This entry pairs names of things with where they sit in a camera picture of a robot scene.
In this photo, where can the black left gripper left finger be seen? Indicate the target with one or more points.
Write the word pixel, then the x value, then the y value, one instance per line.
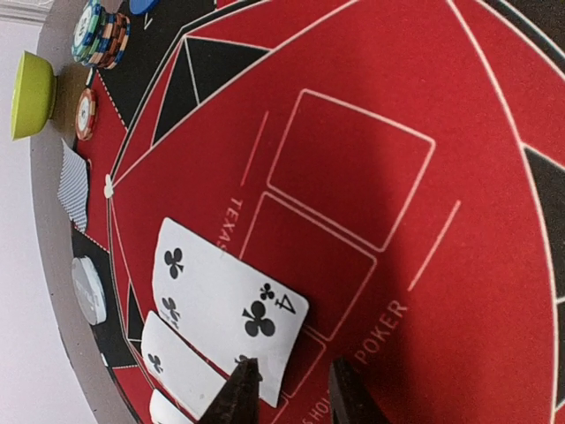
pixel 238 400

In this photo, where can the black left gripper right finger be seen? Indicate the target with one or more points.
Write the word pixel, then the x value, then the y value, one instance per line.
pixel 350 401

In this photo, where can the two of clubs card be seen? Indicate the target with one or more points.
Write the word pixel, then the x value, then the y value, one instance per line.
pixel 182 372

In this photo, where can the four of clubs card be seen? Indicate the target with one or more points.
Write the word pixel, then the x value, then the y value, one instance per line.
pixel 225 308

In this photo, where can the red five poker chip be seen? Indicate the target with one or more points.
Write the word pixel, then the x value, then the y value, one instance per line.
pixel 86 114

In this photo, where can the blue small blind button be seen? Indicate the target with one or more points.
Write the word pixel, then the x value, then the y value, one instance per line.
pixel 140 7

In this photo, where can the round red black poker mat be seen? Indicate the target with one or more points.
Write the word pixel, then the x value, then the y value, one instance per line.
pixel 400 164

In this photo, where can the green plastic bowl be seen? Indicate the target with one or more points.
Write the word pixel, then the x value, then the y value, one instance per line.
pixel 34 96

